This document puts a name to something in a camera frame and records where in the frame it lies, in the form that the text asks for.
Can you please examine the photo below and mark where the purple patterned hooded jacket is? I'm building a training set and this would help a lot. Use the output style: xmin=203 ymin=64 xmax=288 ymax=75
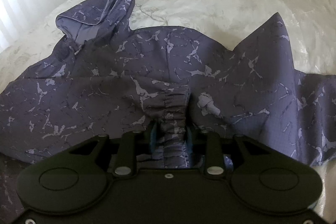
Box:
xmin=1 ymin=0 xmax=335 ymax=168

